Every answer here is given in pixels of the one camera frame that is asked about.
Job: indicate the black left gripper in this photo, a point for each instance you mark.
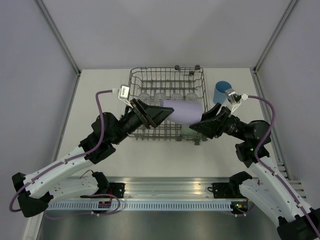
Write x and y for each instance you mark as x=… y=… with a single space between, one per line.
x=150 y=116

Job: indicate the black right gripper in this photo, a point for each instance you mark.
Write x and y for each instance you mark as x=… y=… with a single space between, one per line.
x=211 y=125

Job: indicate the green plastic cup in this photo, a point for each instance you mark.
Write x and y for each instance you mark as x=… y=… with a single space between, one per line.
x=186 y=130

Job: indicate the purple plastic cup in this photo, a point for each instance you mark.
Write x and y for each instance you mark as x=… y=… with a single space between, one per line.
x=185 y=113

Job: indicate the blue plastic cup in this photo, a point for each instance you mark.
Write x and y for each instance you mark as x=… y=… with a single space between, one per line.
x=219 y=95

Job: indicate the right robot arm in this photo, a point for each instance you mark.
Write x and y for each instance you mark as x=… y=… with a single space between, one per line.
x=293 y=217

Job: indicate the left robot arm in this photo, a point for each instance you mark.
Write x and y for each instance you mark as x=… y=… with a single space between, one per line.
x=37 y=190

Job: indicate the clear glass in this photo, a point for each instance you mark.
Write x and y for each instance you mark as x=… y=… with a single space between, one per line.
x=145 y=98
x=158 y=98
x=176 y=97
x=192 y=97

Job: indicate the grey wire dish rack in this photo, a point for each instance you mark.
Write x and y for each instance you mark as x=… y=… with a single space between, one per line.
x=168 y=80

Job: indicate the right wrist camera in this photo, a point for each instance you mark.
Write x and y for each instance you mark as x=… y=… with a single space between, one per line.
x=234 y=100

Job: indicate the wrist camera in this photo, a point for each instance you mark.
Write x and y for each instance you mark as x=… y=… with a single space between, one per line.
x=123 y=94
x=234 y=100

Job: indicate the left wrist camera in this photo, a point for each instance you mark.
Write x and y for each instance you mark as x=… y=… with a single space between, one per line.
x=123 y=94

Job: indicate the aluminium frame post right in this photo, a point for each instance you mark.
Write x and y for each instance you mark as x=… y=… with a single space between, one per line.
x=275 y=34

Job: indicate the aluminium frame post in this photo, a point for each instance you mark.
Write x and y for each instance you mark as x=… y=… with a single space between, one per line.
x=57 y=35
x=275 y=34

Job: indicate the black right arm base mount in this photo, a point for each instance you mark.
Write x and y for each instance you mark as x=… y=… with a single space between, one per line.
x=222 y=190

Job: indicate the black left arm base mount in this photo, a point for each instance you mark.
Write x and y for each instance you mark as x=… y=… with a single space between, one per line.
x=114 y=188

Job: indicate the white slotted cable duct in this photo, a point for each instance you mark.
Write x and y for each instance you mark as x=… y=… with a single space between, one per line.
x=82 y=205

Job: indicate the aluminium table front rail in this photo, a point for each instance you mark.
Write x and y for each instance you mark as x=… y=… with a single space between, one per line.
x=167 y=188

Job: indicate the aluminium frame post left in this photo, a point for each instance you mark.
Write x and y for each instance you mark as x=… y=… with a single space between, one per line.
x=57 y=35

